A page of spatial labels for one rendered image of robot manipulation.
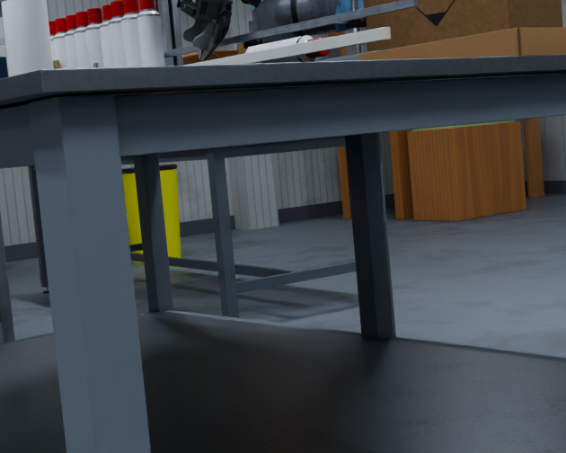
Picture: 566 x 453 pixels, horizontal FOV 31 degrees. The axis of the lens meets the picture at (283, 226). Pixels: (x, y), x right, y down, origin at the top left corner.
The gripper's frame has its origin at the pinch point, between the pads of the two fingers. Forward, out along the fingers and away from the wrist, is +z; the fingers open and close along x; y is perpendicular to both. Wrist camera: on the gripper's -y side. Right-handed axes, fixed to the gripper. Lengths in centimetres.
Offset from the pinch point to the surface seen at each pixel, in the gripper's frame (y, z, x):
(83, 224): 81, -22, 87
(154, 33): 0.7, 2.8, -17.6
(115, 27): 3.0, 6.0, -28.9
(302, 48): 4.7, -14.4, 31.1
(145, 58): 2.5, 8.2, -16.6
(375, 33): 5, -24, 47
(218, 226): -111, 118, -103
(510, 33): 13, -36, 77
